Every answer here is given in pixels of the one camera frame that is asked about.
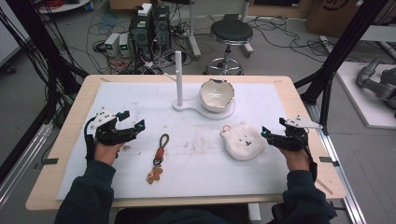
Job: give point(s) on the white stand with post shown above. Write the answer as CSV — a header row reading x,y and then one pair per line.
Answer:
x,y
179,81

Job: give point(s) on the person's left hand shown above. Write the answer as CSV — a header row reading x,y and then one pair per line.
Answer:
x,y
106,153

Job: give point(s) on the wooden table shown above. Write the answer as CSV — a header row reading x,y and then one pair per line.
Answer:
x,y
74,124

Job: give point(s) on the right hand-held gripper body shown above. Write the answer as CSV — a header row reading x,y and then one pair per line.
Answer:
x,y
292,137

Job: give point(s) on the white ceramic bowl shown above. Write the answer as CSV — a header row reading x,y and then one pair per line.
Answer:
x,y
216,95

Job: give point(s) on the white table mat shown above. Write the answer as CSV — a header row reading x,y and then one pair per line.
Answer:
x,y
193,177

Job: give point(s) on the black round stool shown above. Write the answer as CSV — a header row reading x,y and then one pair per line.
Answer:
x,y
231,31

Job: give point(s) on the white floor board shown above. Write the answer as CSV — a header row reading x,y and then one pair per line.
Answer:
x,y
358,99

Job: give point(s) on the black computer tower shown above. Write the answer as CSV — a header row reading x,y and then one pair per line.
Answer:
x,y
141,34
161,26

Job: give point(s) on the cardboard box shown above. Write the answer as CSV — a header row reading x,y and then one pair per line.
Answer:
x,y
336,15

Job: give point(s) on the white desk leg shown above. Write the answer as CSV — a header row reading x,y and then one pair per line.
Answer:
x,y
193,34

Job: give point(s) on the aluminium rail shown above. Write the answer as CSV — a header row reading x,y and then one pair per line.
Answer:
x,y
339,177
21,158

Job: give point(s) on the white plush bear pouch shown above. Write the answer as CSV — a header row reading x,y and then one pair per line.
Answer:
x,y
244,142

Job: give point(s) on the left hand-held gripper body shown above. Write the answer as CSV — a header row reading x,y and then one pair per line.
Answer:
x,y
107,133

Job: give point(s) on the grey power supply unit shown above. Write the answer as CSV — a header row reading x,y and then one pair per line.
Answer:
x,y
111,43
124,44

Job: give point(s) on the white box on computer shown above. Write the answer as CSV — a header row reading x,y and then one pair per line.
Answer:
x,y
144,9

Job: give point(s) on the black metal frame strut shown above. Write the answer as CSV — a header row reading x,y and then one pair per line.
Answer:
x,y
342,46
40,40

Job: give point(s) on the person's right hand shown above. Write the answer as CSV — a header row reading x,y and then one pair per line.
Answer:
x,y
295,159

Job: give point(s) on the person's dark lap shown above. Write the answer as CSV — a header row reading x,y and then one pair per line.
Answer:
x,y
180,216

